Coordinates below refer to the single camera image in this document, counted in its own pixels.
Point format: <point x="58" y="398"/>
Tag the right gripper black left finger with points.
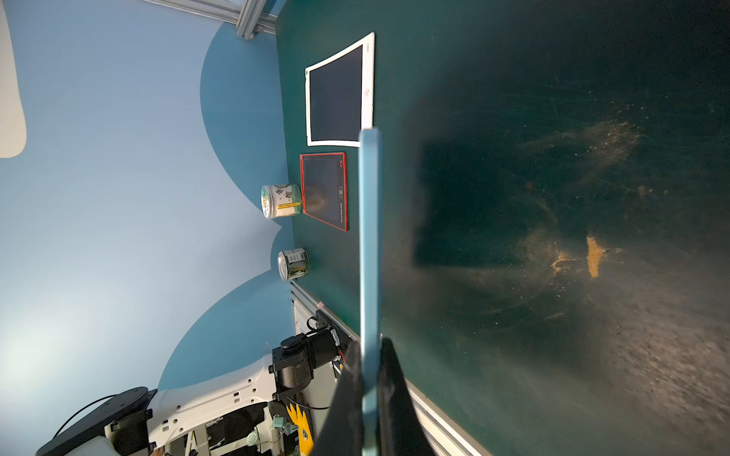
<point x="342" y="432"/>

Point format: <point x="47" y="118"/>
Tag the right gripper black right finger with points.
<point x="400" y="432"/>

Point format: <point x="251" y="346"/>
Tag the red framed drawing tablet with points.
<point x="323" y="181"/>

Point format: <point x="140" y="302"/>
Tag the white framed drawing tablet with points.
<point x="339" y="95"/>

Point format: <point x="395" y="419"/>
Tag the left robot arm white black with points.
<point x="141" y="421"/>

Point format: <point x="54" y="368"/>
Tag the black yellow object on floor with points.
<point x="299" y="418"/>

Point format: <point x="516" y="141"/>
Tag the silver can lying down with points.
<point x="293" y="264"/>

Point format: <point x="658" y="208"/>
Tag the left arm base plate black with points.
<point x="328" y="343"/>

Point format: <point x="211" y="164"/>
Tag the aluminium frame post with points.
<point x="248" y="17"/>

